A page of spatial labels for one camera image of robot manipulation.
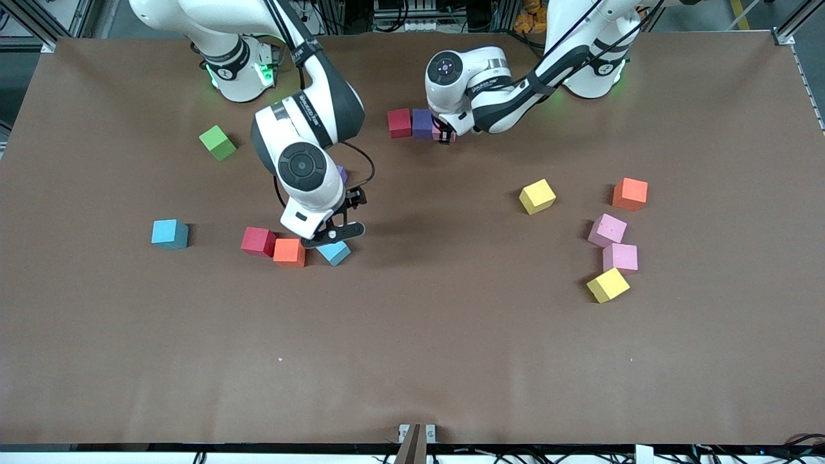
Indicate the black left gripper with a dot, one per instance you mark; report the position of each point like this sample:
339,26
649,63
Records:
442,129

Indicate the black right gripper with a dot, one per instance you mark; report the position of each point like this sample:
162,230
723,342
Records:
354,197

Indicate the pink foam cube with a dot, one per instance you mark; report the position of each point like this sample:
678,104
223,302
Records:
436,133
620,258
607,229

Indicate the purple foam cube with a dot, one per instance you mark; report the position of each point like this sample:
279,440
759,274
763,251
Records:
422,124
342,175

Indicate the red foam cube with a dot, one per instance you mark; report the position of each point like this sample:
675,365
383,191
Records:
399,122
258,241

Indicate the light blue foam cube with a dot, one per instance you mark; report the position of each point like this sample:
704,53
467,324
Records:
336,255
169,233

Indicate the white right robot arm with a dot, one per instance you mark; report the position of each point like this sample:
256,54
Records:
309,200

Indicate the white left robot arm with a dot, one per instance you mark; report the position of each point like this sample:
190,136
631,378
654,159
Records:
464,103

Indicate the orange foam cube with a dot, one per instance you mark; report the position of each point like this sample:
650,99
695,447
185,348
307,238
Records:
630,193
289,252

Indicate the yellow foam cube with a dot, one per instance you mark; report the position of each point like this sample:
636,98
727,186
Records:
537,196
607,285

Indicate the bag of orange fruits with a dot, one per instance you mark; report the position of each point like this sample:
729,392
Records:
525,19

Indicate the green foam cube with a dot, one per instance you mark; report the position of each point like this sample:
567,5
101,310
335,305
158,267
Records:
218,143

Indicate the brown table cover sheet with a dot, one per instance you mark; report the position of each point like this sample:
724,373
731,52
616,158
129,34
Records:
412,354

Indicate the white power strip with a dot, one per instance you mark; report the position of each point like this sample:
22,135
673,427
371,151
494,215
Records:
309,27

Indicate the aluminium frame post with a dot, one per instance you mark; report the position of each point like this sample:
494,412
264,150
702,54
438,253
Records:
333,16
504,16

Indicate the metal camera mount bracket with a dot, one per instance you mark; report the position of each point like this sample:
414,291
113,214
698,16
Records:
416,444

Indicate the aluminium frame profile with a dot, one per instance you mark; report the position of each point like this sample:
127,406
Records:
82,16
785,35

